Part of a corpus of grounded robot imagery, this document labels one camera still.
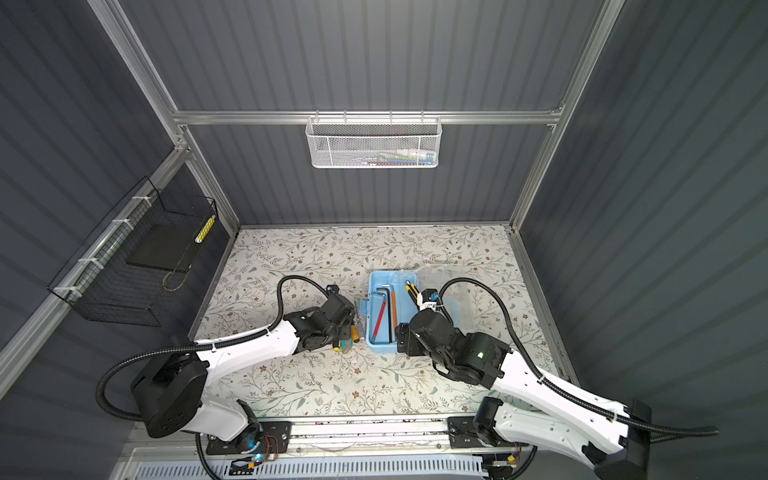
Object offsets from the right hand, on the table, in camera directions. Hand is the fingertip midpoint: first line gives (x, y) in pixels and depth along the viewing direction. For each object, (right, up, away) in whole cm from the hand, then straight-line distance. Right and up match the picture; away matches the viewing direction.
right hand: (408, 333), depth 73 cm
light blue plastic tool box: (-6, +3, +26) cm, 26 cm away
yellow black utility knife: (+2, +8, +18) cm, 20 cm away
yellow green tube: (-56, +26, +9) cm, 62 cm away
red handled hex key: (-8, 0, +23) cm, 24 cm away
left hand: (-18, -1, +14) cm, 23 cm away
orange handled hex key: (-4, +2, +26) cm, 26 cm away
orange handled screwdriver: (-14, -2, +8) cm, 16 cm away
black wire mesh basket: (-69, +16, -2) cm, 71 cm away
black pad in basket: (-61, +22, +2) cm, 65 cm away
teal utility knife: (-18, -7, +15) cm, 24 cm away
